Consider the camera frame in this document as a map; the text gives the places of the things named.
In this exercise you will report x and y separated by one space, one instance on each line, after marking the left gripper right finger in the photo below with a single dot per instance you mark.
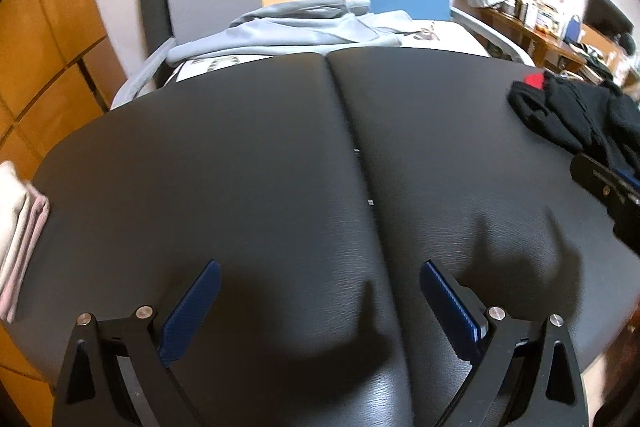
548 390

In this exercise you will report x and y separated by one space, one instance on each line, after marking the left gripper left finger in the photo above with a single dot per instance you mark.
91 390

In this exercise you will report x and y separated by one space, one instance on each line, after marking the black knit sweater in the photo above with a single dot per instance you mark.
600 121

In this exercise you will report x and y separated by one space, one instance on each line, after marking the folded beige pink clothes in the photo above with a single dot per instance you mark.
24 213

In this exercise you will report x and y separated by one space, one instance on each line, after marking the red knit garment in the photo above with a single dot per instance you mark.
535 81

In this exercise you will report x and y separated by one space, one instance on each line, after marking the cluttered wooden desk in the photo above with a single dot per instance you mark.
553 53

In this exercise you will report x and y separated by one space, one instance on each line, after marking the black monitor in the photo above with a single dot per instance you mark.
605 17

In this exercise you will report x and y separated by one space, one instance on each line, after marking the wooden wardrobe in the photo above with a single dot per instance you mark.
59 71

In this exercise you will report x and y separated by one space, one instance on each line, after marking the light blue hoodie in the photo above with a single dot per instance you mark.
318 26

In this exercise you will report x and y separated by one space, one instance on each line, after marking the black rolled mat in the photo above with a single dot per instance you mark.
152 6

